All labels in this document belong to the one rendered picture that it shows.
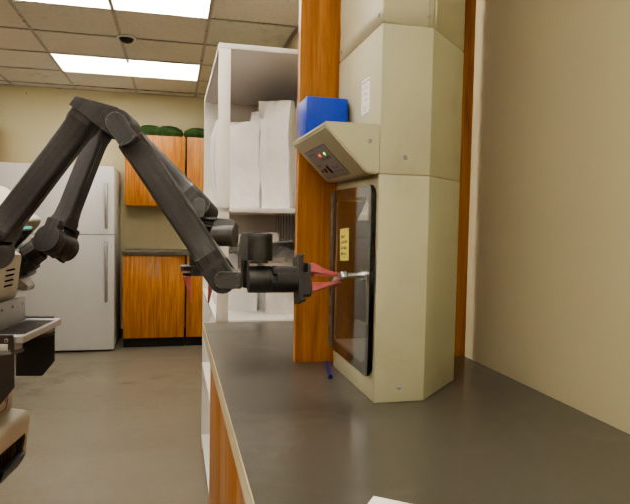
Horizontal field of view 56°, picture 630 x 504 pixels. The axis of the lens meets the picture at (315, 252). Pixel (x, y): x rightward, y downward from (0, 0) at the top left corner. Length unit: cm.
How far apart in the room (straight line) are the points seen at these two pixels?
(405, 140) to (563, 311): 52
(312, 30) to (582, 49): 65
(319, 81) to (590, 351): 91
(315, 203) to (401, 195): 38
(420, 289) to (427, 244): 9
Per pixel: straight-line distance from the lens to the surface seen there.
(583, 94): 140
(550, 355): 147
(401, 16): 129
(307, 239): 155
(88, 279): 610
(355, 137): 120
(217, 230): 156
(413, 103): 126
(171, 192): 126
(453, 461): 101
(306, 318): 157
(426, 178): 125
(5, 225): 135
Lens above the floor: 131
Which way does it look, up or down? 3 degrees down
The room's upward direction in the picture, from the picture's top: 1 degrees clockwise
